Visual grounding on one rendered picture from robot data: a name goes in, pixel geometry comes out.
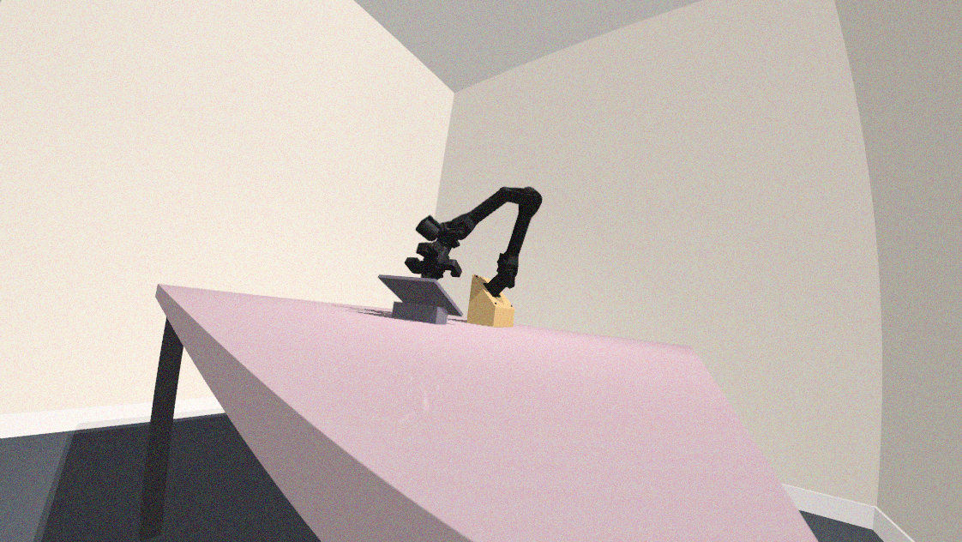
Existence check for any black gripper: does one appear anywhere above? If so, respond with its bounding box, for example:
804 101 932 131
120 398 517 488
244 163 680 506
404 244 462 280

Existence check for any grey switch panel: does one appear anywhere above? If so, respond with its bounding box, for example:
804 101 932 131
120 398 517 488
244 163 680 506
377 274 463 325

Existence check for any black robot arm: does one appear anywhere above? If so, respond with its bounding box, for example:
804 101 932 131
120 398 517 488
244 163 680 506
416 186 543 298

